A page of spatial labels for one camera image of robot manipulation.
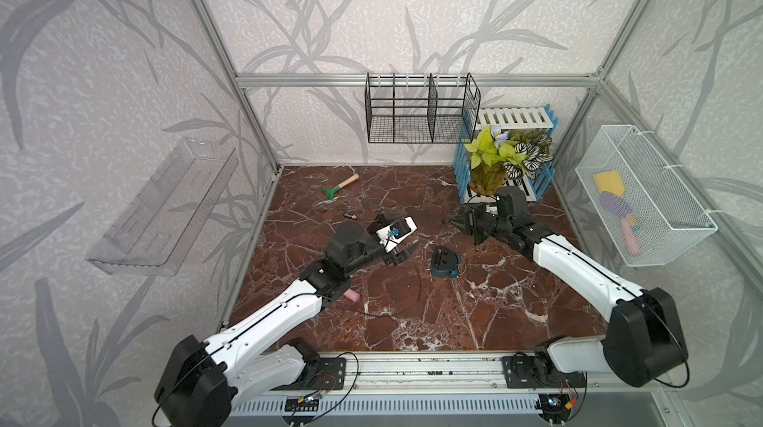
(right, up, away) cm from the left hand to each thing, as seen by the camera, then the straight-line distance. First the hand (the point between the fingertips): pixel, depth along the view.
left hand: (410, 225), depth 72 cm
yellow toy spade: (+59, +11, +14) cm, 62 cm away
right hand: (+10, +2, +9) cm, 14 cm away
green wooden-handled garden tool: (-29, +8, +40) cm, 50 cm away
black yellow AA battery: (-20, -1, +33) cm, 39 cm away
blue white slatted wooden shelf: (+34, +31, +25) cm, 52 cm away
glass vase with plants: (+28, +19, +20) cm, 39 cm away
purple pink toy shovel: (+58, +4, +12) cm, 60 cm away
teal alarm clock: (+11, -13, +17) cm, 25 cm away
